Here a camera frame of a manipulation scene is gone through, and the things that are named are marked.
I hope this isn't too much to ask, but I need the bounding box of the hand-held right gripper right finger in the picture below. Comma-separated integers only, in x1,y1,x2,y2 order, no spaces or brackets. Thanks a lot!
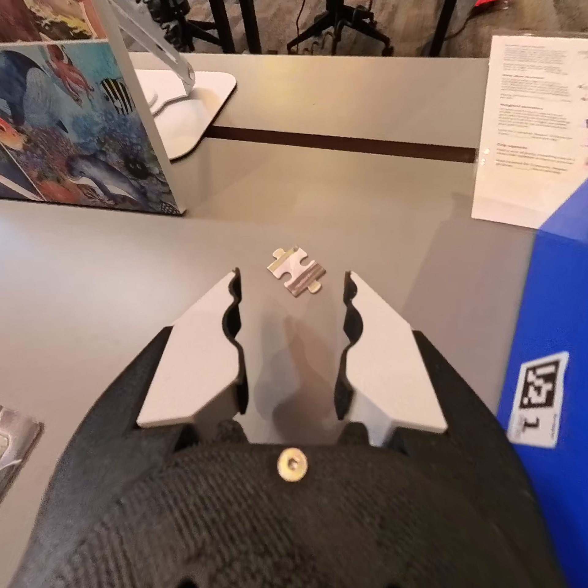
334,270,448,446

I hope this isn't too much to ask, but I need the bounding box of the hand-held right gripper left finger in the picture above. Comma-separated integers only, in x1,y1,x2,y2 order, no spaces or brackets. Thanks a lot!
137,268,250,430

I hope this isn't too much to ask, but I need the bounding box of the forest animal jigsaw puzzle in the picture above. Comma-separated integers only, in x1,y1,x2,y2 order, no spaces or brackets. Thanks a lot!
0,406,44,503

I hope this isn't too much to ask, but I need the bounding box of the blue plastic bin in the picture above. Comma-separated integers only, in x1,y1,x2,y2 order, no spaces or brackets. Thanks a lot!
497,179,588,588

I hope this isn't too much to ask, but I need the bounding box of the white stand base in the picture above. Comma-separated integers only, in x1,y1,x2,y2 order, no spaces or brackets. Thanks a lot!
110,0,237,161

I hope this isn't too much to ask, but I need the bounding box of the illustrated puzzle box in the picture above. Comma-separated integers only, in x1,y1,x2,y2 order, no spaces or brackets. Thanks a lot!
0,0,187,217

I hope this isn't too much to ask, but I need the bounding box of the printed instruction sheet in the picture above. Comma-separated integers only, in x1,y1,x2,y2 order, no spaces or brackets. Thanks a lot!
471,36,588,229

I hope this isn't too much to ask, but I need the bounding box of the black table leg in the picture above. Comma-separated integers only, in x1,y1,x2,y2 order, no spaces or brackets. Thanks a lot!
209,0,262,55

